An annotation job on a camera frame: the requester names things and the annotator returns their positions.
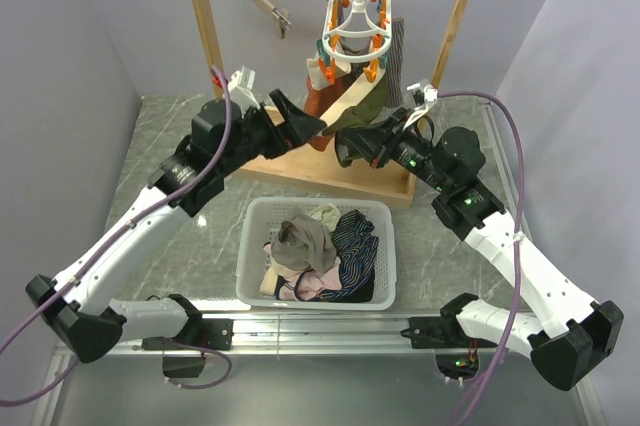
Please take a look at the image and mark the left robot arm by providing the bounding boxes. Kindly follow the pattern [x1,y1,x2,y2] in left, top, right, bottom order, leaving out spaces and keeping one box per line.
[26,90,326,363]

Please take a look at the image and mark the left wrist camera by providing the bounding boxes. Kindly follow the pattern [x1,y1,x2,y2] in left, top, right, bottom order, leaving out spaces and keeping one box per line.
[226,66,260,116]

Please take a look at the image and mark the wooden clothes rack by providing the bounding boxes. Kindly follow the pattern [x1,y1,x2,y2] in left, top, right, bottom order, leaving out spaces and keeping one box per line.
[178,0,479,211]

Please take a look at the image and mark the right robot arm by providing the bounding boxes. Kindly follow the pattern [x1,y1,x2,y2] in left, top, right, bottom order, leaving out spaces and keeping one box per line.
[334,118,624,391]

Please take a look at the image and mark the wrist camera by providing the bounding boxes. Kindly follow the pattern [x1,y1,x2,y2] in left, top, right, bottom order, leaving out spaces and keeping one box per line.
[226,66,260,116]
[404,79,438,130]

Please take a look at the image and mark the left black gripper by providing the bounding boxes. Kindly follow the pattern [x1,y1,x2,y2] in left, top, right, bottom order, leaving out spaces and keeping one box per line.
[219,89,328,176]

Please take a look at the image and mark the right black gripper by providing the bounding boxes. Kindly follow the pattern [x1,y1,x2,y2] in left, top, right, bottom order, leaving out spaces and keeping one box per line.
[341,107,451,193]

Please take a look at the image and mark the pink underwear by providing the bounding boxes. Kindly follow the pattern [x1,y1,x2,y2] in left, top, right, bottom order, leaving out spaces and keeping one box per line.
[259,243,342,302]

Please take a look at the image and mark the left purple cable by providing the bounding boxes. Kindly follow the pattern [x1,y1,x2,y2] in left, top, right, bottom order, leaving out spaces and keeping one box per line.
[0,64,234,406]

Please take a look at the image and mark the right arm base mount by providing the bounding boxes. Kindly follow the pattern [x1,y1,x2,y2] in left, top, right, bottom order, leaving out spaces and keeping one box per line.
[400,316,497,383]

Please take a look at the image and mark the dark striped underwear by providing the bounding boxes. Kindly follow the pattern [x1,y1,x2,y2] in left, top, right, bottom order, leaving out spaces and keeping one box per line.
[319,210,379,304]

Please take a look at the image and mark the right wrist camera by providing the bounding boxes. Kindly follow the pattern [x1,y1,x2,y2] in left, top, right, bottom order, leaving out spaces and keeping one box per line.
[404,79,438,130]

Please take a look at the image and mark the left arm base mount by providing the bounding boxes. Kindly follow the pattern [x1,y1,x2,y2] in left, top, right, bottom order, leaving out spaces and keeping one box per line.
[141,318,234,382]

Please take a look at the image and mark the purple cable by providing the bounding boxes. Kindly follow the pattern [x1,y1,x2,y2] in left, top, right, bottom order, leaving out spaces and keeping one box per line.
[434,90,526,425]
[0,64,234,406]

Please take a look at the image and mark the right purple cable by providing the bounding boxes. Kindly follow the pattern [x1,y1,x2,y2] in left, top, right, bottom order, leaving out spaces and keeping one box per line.
[434,90,526,425]

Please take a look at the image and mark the white plastic laundry basket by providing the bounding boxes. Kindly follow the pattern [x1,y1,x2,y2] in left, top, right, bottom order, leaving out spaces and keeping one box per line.
[236,197,396,311]

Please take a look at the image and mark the white round clip hanger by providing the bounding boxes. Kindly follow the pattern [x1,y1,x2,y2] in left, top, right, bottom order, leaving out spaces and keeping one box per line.
[316,0,393,84]

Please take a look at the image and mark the orange white underwear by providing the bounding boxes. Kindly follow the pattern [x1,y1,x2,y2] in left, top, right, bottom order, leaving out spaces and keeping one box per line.
[303,52,362,152]

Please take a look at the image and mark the beige underwear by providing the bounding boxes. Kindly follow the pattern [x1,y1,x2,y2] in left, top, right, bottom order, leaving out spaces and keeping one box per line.
[271,211,338,272]

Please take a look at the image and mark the olive green underwear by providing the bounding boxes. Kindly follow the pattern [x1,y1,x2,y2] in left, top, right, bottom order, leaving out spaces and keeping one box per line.
[314,69,389,151]

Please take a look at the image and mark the aluminium rail frame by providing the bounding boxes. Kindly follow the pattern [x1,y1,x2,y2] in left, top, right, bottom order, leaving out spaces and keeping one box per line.
[29,95,606,426]

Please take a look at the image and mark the grey striped underwear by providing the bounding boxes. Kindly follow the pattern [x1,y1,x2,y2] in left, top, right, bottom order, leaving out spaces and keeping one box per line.
[352,16,405,109]

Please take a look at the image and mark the pale yellow underwear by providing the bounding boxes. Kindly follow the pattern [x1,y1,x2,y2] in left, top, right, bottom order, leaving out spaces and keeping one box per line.
[308,203,342,232]

